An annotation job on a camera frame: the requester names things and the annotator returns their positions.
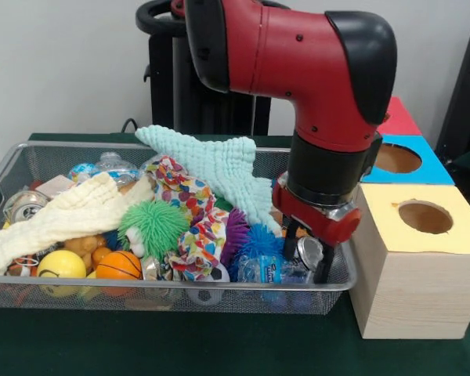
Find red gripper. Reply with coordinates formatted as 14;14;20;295
271;182;363;284

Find crushed silver can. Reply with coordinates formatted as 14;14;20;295
296;237;324;272

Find shallow clear mesh bin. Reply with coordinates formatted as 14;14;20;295
0;141;357;316

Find wooden box with three holes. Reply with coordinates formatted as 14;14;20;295
349;96;470;340

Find crushed clear water bottle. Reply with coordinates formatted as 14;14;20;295
237;255;310;287

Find blue spiky ball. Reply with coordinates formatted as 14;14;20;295
229;225;287;281

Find purple spiky ball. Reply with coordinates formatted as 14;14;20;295
219;208;250;267

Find colourful patterned cloth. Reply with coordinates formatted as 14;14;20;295
141;154;228;283

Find mint green cloth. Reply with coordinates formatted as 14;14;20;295
135;125;283;232

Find green spiky ball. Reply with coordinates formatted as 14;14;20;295
117;201;190;259

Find orange toy basketball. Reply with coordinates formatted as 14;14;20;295
94;251;142;297

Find pale yellow cloth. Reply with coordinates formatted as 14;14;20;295
0;172;154;277

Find yellow smiley ball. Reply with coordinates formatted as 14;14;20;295
36;250;86;298

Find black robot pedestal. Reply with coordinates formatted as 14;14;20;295
136;0;271;136

